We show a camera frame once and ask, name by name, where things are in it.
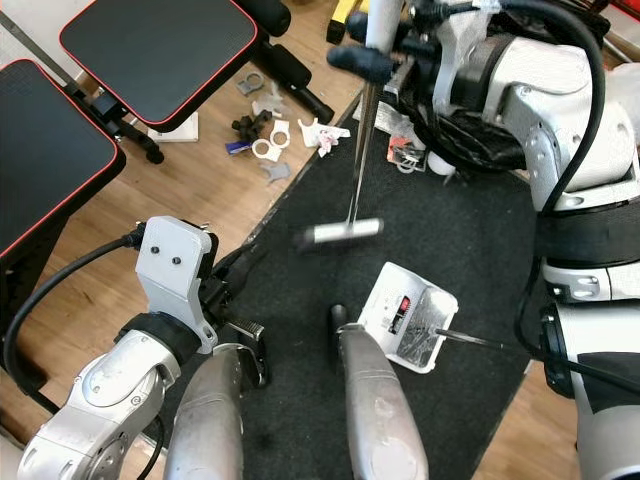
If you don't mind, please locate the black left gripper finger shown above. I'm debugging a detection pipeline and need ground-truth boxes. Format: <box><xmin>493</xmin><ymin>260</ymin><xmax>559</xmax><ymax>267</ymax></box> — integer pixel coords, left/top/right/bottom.
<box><xmin>228</xmin><ymin>255</ymin><xmax>271</xmax><ymax>297</ymax></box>
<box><xmin>216</xmin><ymin>242</ymin><xmax>263</xmax><ymax>283</ymax></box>

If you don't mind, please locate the broom with white handle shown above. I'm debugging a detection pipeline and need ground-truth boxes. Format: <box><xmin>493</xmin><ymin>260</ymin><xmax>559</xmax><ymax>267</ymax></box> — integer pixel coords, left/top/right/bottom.
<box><xmin>295</xmin><ymin>0</ymin><xmax>411</xmax><ymax>249</ymax></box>

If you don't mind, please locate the black floor mat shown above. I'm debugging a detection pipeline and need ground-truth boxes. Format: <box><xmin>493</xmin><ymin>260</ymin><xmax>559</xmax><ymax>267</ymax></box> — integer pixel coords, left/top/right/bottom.
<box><xmin>240</xmin><ymin>85</ymin><xmax>541</xmax><ymax>480</ymax></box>

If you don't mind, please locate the silver plastic wrapper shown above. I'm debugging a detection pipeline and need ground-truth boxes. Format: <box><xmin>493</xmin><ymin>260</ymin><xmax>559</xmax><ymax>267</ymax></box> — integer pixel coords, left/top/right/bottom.
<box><xmin>365</xmin><ymin>95</ymin><xmax>406</xmax><ymax>136</ymax></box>

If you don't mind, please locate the thin black foam roller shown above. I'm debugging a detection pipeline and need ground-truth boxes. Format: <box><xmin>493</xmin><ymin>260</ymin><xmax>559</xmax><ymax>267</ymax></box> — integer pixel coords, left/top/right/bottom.
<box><xmin>260</xmin><ymin>43</ymin><xmax>338</xmax><ymax>126</ymax></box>

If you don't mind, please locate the flat grey plastic piece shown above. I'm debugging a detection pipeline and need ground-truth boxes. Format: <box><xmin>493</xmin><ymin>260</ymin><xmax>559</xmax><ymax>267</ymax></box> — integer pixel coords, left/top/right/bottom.
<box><xmin>260</xmin><ymin>162</ymin><xmax>293</xmax><ymax>188</ymax></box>

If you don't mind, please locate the thick black foam roller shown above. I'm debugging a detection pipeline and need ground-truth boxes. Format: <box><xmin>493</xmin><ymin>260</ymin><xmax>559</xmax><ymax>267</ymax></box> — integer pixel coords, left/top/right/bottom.
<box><xmin>240</xmin><ymin>0</ymin><xmax>293</xmax><ymax>38</ymax></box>

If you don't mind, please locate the orange black packet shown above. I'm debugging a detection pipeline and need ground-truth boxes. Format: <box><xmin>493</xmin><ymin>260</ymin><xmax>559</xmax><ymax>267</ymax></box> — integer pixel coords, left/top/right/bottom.
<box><xmin>388</xmin><ymin>140</ymin><xmax>423</xmax><ymax>173</ymax></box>

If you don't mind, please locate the translucent white plastic piece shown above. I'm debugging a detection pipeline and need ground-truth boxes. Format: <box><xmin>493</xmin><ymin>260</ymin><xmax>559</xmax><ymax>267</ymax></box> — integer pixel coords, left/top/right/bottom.
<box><xmin>253</xmin><ymin>88</ymin><xmax>286</xmax><ymax>116</ymax></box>

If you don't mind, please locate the black rubbish bag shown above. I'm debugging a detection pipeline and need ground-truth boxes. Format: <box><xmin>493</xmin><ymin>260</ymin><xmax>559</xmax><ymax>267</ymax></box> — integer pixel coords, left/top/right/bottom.
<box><xmin>400</xmin><ymin>70</ymin><xmax>541</xmax><ymax>176</ymax></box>

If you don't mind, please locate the white round lid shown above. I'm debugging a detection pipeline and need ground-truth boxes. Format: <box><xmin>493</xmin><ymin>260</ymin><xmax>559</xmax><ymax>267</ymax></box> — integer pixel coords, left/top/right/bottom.
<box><xmin>425</xmin><ymin>150</ymin><xmax>456</xmax><ymax>176</ymax></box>

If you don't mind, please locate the small black plastic clip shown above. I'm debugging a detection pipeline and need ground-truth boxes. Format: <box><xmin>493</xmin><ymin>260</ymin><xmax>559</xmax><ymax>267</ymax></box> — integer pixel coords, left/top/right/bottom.
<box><xmin>230</xmin><ymin>110</ymin><xmax>269</xmax><ymax>144</ymax></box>

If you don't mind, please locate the grey left robot leg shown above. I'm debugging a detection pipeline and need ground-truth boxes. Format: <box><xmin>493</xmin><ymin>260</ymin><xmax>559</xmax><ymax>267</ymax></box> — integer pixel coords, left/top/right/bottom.
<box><xmin>165</xmin><ymin>345</ymin><xmax>266</xmax><ymax>480</ymax></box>

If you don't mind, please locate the grey robot leg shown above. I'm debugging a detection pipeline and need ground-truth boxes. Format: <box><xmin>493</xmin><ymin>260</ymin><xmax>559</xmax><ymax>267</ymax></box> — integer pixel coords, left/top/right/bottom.
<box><xmin>328</xmin><ymin>305</ymin><xmax>431</xmax><ymax>480</ymax></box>
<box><xmin>165</xmin><ymin>345</ymin><xmax>266</xmax><ymax>480</ymax></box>

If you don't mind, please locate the white flat card box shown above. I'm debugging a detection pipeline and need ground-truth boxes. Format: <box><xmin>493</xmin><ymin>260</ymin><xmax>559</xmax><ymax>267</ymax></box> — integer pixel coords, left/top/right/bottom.
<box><xmin>145</xmin><ymin>125</ymin><xmax>201</xmax><ymax>144</ymax></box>

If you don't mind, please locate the grey right robot leg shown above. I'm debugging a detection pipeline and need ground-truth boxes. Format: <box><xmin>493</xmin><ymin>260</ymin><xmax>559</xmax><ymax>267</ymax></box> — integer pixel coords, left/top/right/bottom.
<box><xmin>328</xmin><ymin>305</ymin><xmax>431</xmax><ymax>480</ymax></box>

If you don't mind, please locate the plain black bench pad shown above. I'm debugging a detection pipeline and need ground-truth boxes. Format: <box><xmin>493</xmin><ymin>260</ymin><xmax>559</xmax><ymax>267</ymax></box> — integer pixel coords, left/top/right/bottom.
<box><xmin>58</xmin><ymin>0</ymin><xmax>258</xmax><ymax>131</ymax></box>

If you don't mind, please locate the yellow metal frame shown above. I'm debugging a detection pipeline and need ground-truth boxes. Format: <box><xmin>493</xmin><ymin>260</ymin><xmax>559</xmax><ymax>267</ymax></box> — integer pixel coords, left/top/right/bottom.
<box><xmin>325</xmin><ymin>0</ymin><xmax>366</xmax><ymax>46</ymax></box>

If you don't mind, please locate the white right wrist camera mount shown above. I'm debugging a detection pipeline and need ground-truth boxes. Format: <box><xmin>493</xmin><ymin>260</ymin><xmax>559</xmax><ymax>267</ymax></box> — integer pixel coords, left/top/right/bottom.
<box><xmin>435</xmin><ymin>0</ymin><xmax>501</xmax><ymax>111</ymax></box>

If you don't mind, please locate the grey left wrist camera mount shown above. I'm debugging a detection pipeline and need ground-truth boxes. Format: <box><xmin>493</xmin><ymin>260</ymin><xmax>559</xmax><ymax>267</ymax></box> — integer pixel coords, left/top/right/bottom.
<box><xmin>138</xmin><ymin>216</ymin><xmax>218</xmax><ymax>354</ymax></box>

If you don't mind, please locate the grey metal bracket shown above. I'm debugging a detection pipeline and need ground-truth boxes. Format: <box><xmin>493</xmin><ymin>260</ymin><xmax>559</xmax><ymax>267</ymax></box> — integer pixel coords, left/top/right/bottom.
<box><xmin>237</xmin><ymin>72</ymin><xmax>264</xmax><ymax>99</ymax></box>

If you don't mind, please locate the black metal bench frame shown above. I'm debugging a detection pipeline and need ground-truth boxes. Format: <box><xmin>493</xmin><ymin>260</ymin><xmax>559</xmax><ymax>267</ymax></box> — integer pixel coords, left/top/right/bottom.
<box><xmin>100</xmin><ymin>95</ymin><xmax>166</xmax><ymax>166</ymax></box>

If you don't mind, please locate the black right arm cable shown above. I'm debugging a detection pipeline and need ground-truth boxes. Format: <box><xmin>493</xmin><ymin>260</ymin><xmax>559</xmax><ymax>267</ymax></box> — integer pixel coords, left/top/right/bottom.
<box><xmin>460</xmin><ymin>0</ymin><xmax>640</xmax><ymax>381</ymax></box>

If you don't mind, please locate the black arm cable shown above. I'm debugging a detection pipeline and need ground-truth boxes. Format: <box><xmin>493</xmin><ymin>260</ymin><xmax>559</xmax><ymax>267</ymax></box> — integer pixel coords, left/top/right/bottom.
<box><xmin>3</xmin><ymin>228</ymin><xmax>151</xmax><ymax>416</ymax></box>
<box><xmin>460</xmin><ymin>0</ymin><xmax>640</xmax><ymax>381</ymax></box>

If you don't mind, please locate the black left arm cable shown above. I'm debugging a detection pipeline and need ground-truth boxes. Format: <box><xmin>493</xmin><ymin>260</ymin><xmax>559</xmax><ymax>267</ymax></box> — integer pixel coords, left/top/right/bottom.
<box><xmin>3</xmin><ymin>228</ymin><xmax>151</xmax><ymax>416</ymax></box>

